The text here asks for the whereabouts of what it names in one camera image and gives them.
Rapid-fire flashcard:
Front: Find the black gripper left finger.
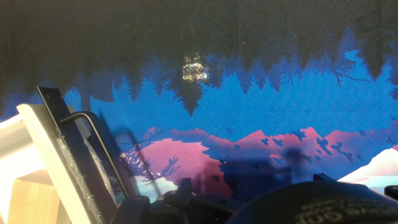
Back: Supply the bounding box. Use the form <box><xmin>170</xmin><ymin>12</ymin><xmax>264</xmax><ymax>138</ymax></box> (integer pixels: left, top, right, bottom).
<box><xmin>110</xmin><ymin>177</ymin><xmax>237</xmax><ymax>224</ymax></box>

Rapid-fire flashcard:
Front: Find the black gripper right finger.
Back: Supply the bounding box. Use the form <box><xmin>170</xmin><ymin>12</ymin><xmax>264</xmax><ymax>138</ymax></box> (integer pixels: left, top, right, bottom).
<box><xmin>312</xmin><ymin>172</ymin><xmax>398</xmax><ymax>202</ymax></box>

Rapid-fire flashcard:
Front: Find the white drawer with black handle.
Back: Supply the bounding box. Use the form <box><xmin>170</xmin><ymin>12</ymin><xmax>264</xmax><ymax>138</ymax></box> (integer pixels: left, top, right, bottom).
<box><xmin>0</xmin><ymin>86</ymin><xmax>137</xmax><ymax>224</ymax></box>

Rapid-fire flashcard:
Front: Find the printed landscape table mat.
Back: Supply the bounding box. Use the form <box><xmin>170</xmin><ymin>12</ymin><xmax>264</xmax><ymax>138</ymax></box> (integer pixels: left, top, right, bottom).
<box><xmin>0</xmin><ymin>0</ymin><xmax>398</xmax><ymax>224</ymax></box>

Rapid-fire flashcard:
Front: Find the wooden cube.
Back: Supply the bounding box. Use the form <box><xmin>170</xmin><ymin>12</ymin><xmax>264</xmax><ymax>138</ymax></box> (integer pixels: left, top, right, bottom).
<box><xmin>6</xmin><ymin>169</ymin><xmax>63</xmax><ymax>224</ymax></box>

